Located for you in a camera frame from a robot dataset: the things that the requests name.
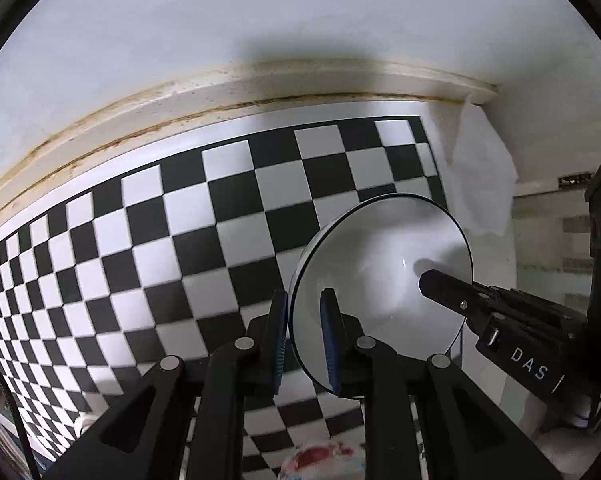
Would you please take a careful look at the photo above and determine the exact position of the white bowl dark rim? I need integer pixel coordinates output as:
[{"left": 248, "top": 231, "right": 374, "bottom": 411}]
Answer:
[{"left": 288, "top": 194, "right": 474, "bottom": 401}]

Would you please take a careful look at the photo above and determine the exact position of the red patterned cloth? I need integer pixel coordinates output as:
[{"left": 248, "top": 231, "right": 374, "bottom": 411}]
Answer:
[{"left": 280, "top": 442, "right": 366, "bottom": 480}]

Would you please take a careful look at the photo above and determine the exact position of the black white checkered mat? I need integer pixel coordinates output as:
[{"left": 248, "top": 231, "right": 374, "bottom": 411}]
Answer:
[{"left": 0, "top": 115, "right": 474, "bottom": 480}]

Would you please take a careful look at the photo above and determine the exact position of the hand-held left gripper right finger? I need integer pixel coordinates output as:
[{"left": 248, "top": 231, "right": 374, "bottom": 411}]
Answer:
[{"left": 319, "top": 287, "right": 564, "bottom": 480}]

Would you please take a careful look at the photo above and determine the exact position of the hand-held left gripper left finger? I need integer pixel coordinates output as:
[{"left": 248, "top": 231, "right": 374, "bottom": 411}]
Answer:
[{"left": 45, "top": 289, "right": 291, "bottom": 480}]

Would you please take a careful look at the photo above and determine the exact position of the white tissue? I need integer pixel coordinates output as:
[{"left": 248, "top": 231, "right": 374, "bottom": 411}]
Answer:
[{"left": 445, "top": 102, "right": 519, "bottom": 236}]

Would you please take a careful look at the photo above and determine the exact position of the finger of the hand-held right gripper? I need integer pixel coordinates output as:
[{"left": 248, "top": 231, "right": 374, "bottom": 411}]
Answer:
[{"left": 418, "top": 269, "right": 501, "bottom": 333}]

